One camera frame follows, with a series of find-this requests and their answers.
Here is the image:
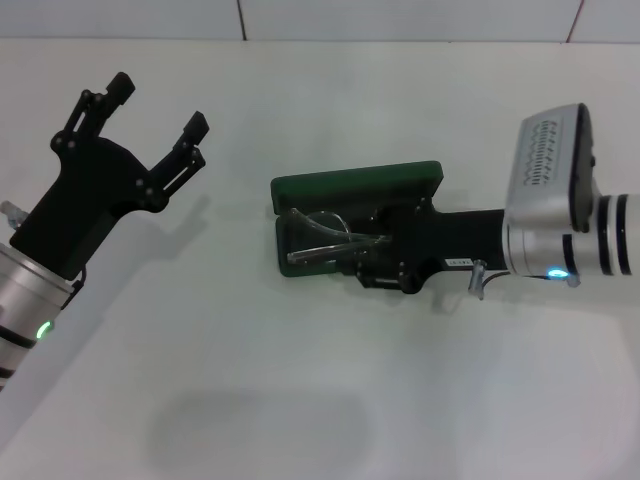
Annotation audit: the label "clear white glasses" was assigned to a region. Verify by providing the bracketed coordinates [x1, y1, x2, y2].
[285, 208, 391, 265]

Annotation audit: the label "green glasses case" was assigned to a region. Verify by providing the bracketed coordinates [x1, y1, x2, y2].
[269, 159, 445, 279]

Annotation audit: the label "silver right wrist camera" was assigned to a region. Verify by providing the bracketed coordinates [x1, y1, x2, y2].
[503, 102, 606, 234]

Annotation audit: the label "silver wrist connector post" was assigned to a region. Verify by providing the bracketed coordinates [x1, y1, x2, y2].
[0, 200, 27, 229]
[467, 258, 490, 302]

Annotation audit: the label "silver right wrist connector post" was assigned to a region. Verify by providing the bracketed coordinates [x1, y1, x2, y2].
[467, 258, 490, 302]

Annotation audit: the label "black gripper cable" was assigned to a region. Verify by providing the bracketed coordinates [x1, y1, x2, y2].
[479, 269, 511, 291]
[67, 267, 89, 301]

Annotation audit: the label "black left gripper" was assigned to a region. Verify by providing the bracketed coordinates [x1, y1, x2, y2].
[9, 72, 210, 281]

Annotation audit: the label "silver left wrist connector post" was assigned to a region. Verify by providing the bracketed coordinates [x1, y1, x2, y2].
[0, 200, 27, 229]

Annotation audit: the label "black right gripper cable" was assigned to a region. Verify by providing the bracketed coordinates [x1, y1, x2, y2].
[479, 269, 511, 291]

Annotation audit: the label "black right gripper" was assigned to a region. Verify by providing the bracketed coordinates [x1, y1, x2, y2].
[344, 197, 507, 295]

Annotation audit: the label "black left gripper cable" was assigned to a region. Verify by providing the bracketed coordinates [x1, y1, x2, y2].
[67, 267, 89, 301]

